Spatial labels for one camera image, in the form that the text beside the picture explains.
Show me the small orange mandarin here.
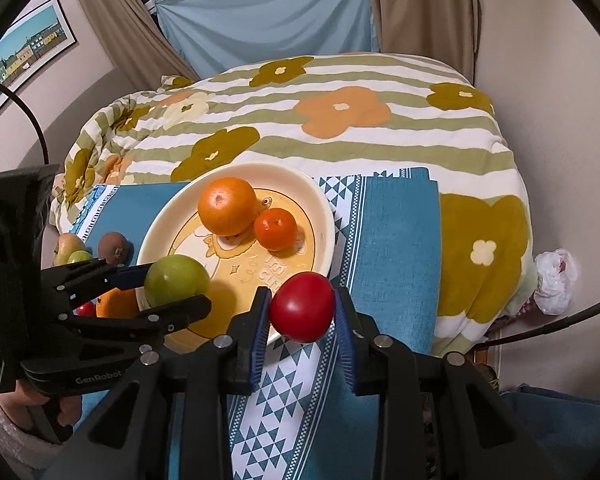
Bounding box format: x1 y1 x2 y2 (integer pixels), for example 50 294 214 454
252 208 298 252

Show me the teal patterned cloth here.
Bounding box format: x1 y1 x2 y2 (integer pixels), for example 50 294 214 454
66 167 444 480

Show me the beige left curtain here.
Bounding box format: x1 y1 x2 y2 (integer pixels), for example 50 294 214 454
79 0 199 90

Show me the large orange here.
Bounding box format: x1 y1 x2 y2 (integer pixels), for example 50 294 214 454
198 177 260 237

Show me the beige curtain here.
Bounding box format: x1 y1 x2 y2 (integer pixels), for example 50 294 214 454
370 0 480 81
79 0 199 90

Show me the brown kiwi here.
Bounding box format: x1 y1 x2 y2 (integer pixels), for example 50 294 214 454
97 232 130 266

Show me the white plastic bag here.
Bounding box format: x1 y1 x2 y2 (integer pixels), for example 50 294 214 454
533 248 579 316

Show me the small red tomato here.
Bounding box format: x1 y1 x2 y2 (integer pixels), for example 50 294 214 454
73 301 97 318

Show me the person's left hand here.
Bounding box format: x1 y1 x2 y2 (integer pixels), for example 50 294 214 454
0 379 82 430

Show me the beige right curtain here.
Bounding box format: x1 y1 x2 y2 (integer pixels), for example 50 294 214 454
370 0 480 81

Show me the red-yellow apple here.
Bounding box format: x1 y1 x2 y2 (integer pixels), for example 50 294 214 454
53 233 85 266

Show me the small green apple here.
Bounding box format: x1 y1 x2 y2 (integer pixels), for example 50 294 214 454
67 249 93 264

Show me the large red tomato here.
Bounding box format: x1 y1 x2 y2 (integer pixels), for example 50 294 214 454
268 272 335 344

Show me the cream cartoon plate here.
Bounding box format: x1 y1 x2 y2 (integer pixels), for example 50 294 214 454
137 162 335 353

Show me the light blue sheet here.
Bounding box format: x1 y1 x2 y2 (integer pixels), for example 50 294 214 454
157 0 379 79

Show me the black cable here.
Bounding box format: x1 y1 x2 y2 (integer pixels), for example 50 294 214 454
471 288 600 354

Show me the framed city picture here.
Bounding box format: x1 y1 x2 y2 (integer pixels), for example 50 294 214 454
0 0 76 92

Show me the floral striped duvet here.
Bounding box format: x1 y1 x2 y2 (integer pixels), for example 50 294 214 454
50 53 536 354

